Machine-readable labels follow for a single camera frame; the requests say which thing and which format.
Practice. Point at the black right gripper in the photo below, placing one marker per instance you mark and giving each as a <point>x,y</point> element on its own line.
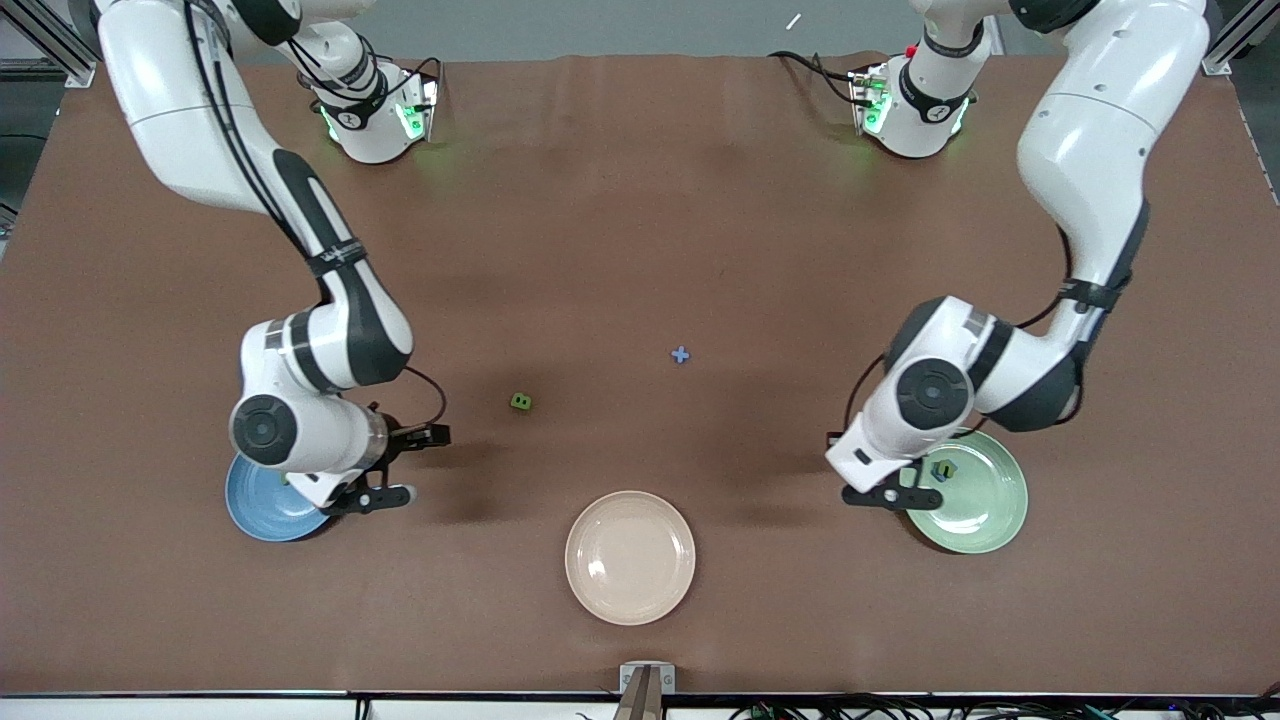
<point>403,438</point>

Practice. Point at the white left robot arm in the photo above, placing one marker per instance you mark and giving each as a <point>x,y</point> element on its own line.
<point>1100,130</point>

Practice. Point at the green plate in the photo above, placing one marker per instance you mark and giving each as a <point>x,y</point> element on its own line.
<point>985,510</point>

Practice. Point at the aluminium frame profile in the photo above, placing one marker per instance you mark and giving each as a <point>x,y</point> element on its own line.
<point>50,45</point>
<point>1240,35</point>

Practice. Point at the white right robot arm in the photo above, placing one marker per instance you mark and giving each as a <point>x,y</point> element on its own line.
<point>180,120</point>

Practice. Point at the beige plate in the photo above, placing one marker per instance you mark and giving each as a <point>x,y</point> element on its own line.
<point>630,558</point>

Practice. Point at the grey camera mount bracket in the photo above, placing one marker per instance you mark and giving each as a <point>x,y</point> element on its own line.
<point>647,690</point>

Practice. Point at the brown table cover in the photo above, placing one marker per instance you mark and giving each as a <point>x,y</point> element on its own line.
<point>640,200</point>

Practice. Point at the blue plate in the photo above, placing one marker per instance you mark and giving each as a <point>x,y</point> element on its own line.
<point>260,510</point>

